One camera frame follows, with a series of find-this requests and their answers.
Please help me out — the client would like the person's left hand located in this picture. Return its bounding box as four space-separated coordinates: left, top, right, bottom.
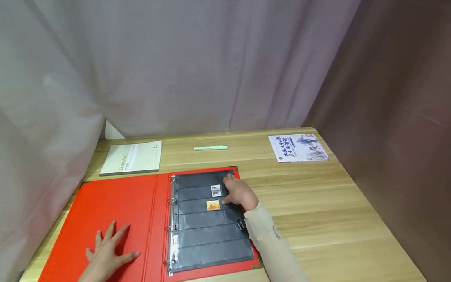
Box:
78 221 141 282

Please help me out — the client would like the person's right hand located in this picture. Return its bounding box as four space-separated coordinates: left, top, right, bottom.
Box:
221 173 260 214

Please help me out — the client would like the white illustrated booklet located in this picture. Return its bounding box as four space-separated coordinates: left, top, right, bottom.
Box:
268 134 330 163

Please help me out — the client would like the black stamp album page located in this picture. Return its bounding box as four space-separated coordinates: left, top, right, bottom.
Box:
170 170 255 275

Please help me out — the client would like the red ring binder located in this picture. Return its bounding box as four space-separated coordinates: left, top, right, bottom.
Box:
38 166 263 282

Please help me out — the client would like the person's right forearm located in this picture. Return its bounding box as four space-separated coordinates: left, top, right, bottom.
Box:
243 202 309 282

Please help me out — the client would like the pale green notebook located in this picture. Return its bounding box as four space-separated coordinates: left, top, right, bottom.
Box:
99 140 162 177

